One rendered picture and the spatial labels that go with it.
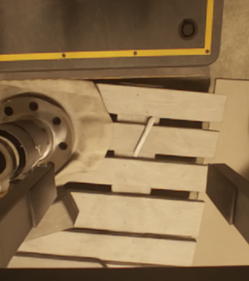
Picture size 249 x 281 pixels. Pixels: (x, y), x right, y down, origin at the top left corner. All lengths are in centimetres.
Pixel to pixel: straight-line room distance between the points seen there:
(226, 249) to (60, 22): 111
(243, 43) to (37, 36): 71
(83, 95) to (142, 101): 19
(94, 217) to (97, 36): 61
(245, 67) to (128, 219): 72
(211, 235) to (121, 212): 48
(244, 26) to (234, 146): 45
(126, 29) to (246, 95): 57
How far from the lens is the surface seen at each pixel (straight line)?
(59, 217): 74
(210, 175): 17
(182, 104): 68
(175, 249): 92
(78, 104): 65
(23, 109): 68
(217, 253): 118
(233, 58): 90
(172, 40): 50
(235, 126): 91
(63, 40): 51
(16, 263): 102
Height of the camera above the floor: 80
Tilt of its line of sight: 75 degrees down
